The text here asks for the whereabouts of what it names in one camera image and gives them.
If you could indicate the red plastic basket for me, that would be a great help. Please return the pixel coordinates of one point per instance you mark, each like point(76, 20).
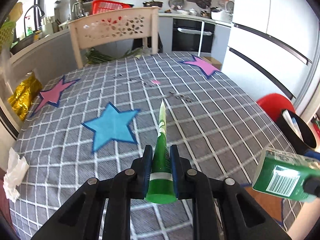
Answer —
point(107, 6)

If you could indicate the beige carved chair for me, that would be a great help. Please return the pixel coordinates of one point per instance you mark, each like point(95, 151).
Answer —
point(112, 27)

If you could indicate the round grey steamer rack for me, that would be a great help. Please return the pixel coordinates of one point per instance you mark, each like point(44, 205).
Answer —
point(176, 1)

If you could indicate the black built-in oven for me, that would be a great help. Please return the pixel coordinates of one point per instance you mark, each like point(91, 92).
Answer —
point(187, 42)

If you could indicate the white refrigerator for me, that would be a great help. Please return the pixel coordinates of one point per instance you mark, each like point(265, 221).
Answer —
point(262, 17)

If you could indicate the green leafy vegetables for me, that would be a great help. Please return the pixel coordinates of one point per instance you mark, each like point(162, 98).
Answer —
point(97, 56)

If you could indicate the black cooking pot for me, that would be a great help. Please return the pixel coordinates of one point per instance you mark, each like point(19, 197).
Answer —
point(152, 3)

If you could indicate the brown cardboard box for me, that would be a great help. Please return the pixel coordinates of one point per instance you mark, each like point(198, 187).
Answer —
point(212, 61)

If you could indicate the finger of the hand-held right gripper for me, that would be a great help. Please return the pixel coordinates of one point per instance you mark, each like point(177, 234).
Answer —
point(312, 185)
point(313, 153)

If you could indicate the green toothpaste tube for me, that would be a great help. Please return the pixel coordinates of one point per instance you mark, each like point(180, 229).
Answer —
point(160, 180)

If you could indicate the gold foil bag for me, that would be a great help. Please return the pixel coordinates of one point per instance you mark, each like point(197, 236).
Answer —
point(23, 95)

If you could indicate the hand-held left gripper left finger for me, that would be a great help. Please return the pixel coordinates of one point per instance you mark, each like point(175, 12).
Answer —
point(148, 177)

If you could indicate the white rice cooker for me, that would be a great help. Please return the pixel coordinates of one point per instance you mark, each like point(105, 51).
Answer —
point(220, 15)

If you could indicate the white stick vacuum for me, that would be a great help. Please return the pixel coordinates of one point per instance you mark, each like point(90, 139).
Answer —
point(201, 42)

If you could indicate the red stool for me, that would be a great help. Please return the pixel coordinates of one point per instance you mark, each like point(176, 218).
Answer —
point(270, 105)

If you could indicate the crumpled white tissue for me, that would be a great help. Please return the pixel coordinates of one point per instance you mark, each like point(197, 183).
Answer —
point(13, 177)

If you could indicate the green carton box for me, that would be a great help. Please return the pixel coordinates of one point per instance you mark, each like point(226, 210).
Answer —
point(280, 177)

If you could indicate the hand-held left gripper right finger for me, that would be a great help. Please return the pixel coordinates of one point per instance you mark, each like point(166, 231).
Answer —
point(175, 177)

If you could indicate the black trash bin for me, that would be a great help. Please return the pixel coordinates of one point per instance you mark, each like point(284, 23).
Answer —
point(282, 127)

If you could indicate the green plastic colander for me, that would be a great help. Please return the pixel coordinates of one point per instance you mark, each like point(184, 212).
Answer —
point(6, 33)

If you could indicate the kitchen faucet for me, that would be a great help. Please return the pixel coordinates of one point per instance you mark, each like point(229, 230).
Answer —
point(37, 7)

